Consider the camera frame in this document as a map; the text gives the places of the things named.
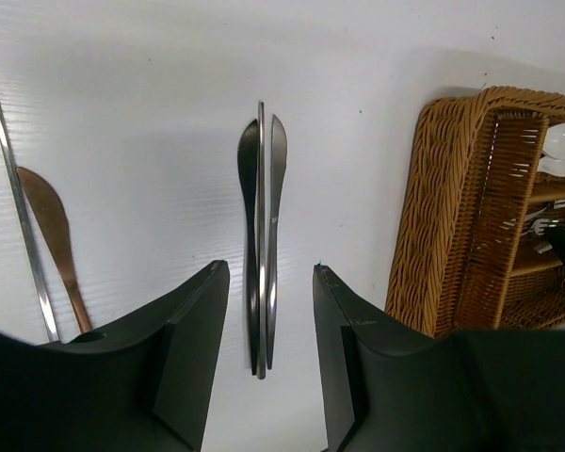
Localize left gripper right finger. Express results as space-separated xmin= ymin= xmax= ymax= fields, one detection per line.
xmin=313 ymin=265 xmax=565 ymax=451

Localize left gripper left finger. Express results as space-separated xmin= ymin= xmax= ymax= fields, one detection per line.
xmin=0 ymin=261 xmax=230 ymax=451

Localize white ceramic spoon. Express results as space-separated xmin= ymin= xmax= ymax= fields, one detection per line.
xmin=542 ymin=122 xmax=565 ymax=160
xmin=538 ymin=156 xmax=565 ymax=178

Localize wicker cutlery tray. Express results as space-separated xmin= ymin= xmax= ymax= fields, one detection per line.
xmin=386 ymin=87 xmax=565 ymax=337

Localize silver chopstick far left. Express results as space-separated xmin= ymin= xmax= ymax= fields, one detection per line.
xmin=0 ymin=102 xmax=60 ymax=342

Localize silver knife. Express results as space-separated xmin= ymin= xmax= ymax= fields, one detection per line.
xmin=266 ymin=114 xmax=287 ymax=370

